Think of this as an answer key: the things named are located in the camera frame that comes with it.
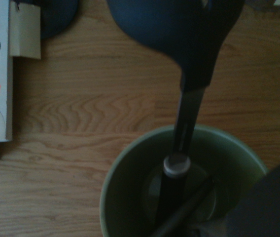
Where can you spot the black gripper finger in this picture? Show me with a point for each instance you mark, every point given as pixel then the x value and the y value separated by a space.
pixel 270 207

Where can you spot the black slotted spoon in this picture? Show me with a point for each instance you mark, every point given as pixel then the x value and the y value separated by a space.
pixel 179 37

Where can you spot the green utensil holder cup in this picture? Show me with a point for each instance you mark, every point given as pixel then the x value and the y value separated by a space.
pixel 130 185

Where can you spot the glass French press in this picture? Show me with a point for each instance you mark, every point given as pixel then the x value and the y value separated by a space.
pixel 56 17

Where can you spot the steel tongs with black tips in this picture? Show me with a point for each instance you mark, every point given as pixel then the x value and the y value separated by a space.
pixel 179 213

